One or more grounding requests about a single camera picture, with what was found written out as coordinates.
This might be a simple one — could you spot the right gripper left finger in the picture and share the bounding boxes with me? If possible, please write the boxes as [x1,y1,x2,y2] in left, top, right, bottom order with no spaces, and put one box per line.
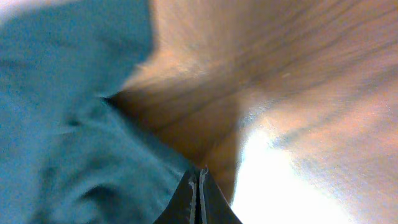
[154,169,199,224]

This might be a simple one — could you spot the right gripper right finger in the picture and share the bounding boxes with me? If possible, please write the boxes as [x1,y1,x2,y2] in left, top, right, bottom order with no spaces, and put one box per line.
[199,168,242,224]

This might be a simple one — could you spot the dark navy t-shirt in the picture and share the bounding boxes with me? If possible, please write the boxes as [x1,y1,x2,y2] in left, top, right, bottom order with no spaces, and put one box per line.
[1,0,190,223]

